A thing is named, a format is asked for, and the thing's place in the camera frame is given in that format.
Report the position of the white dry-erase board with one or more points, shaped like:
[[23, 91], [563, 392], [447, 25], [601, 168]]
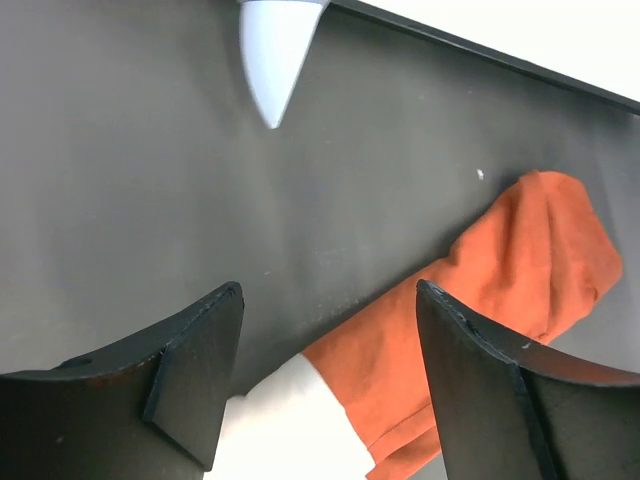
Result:
[[589, 47]]

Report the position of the orange underwear white waistband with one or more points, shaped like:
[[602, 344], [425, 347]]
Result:
[[356, 403]]

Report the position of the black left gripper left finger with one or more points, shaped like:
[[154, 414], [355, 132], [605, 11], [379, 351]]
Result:
[[149, 406]]

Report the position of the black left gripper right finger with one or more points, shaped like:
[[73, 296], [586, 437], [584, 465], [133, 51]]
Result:
[[509, 407]]

